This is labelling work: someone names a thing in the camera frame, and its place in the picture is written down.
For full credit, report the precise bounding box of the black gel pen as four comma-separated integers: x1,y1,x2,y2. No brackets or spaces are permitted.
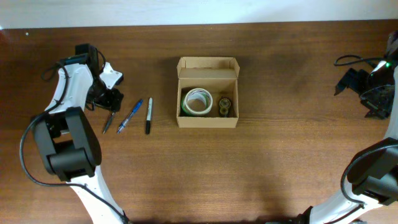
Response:
103,112,116,134

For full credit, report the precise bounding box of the blue gel pen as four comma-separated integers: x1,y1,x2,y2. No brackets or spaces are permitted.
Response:
116,100,144,134

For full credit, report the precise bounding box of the black sharpie marker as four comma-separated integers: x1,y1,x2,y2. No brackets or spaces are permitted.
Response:
145,98,153,135

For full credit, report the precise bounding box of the white masking tape roll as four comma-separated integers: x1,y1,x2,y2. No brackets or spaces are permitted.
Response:
183,88,214,117

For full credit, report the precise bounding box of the green tape roll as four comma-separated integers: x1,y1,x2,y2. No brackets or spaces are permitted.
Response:
180,90,214,117

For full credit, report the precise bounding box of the cardboard box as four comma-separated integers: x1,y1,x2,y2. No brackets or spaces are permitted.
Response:
177,57,240,128

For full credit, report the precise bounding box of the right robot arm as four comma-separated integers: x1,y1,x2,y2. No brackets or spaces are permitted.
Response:
291,32,397,223

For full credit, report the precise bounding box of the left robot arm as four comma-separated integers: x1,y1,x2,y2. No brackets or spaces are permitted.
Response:
26,44,130,223

